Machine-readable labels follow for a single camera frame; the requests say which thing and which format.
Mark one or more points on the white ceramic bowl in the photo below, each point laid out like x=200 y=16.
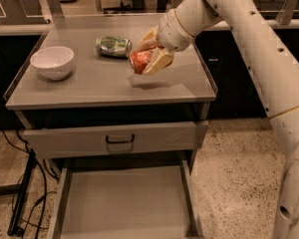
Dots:
x=54 y=63

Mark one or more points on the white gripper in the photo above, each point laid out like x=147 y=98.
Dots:
x=172 y=32

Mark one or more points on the black metal floor bar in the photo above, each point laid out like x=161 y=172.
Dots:
x=19 y=190

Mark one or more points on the grey drawer cabinet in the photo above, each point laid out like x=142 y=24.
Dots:
x=101 y=92

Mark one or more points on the red coke can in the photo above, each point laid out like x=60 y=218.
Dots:
x=139 y=60

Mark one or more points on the grey top drawer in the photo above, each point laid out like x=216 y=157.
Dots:
x=91 y=141

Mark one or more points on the green soda can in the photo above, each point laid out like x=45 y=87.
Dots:
x=117 y=47

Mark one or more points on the black drawer handle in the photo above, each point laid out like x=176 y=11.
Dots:
x=120 y=139

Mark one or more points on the clear acrylic barrier panel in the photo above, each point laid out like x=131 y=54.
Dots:
x=26 y=12

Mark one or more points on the open grey middle drawer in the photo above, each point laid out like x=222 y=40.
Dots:
x=153 y=202

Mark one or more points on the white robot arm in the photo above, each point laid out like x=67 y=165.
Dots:
x=273 y=70

